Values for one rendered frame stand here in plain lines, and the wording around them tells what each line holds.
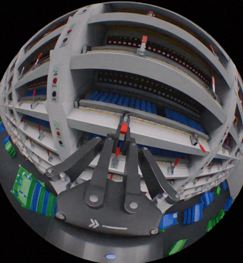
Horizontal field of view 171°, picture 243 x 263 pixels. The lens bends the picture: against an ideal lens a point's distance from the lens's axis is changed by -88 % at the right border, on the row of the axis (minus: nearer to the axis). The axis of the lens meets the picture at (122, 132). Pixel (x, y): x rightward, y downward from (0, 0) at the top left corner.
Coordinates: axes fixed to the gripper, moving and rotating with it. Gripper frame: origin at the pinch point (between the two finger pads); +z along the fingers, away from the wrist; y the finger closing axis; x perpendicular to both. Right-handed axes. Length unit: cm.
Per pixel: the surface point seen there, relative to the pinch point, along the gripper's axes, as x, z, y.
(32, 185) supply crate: -46, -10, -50
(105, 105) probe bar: 4.4, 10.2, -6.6
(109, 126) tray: -0.4, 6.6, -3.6
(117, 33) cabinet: 40.6, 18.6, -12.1
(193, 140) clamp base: 1.4, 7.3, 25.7
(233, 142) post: 13, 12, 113
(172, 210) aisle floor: -93, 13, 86
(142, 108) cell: 5.8, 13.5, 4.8
